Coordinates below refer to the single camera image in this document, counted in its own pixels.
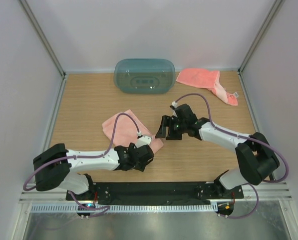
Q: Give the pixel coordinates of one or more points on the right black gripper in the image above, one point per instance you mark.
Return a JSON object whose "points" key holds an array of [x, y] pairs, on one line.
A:
{"points": [[165, 122]]}

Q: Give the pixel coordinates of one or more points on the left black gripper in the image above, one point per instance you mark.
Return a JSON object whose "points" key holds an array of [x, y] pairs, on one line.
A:
{"points": [[141, 166]]}

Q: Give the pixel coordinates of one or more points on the long pink towel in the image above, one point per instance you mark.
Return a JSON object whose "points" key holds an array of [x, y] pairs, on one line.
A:
{"points": [[126, 131]]}

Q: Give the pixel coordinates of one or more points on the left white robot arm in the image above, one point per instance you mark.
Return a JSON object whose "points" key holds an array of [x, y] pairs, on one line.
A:
{"points": [[63, 168]]}

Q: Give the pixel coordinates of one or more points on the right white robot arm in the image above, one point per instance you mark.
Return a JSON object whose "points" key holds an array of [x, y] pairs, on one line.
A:
{"points": [[256, 160]]}

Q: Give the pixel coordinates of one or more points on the teal translucent plastic bin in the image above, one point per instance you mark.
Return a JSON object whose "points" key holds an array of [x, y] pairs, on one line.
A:
{"points": [[144, 76]]}

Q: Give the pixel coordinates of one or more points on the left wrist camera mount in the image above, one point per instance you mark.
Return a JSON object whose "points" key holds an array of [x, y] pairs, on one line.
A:
{"points": [[143, 140]]}

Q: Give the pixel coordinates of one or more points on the slotted white cable duct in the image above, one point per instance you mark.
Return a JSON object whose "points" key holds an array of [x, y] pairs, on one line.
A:
{"points": [[72, 207]]}

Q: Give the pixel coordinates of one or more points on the right aluminium frame post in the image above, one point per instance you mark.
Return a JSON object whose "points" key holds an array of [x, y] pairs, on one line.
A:
{"points": [[272, 13]]}

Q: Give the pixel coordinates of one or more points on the aluminium frame post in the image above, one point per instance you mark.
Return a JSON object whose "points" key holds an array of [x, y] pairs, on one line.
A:
{"points": [[272, 13], [36, 26]]}

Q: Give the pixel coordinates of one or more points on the left aluminium frame post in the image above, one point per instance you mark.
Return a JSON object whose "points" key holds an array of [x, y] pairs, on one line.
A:
{"points": [[36, 26]]}

